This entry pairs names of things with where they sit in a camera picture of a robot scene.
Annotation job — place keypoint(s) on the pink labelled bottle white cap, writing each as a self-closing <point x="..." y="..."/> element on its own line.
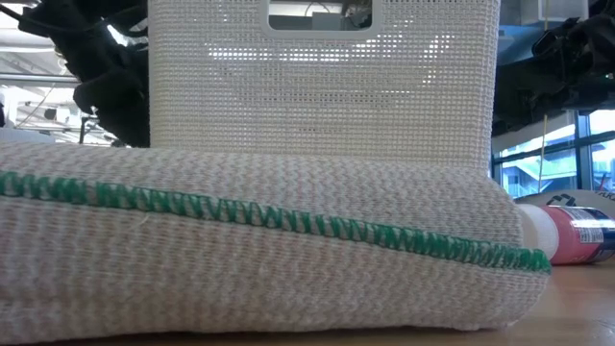
<point x="572" y="235"/>

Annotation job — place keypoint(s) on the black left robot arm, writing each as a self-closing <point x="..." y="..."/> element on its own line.
<point x="115" y="81"/>

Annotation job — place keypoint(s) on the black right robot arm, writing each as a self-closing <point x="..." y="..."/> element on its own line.
<point x="562" y="62"/>

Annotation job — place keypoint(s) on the white perforated plastic basket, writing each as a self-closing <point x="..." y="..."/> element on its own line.
<point x="322" y="106"/>

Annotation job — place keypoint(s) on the beige bandage roll green stitch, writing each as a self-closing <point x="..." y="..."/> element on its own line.
<point x="230" y="269"/>

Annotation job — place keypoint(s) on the white pouch with dark print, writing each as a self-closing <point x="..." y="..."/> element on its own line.
<point x="581" y="197"/>

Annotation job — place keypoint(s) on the dark window frame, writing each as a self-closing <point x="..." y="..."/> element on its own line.
<point x="581" y="144"/>

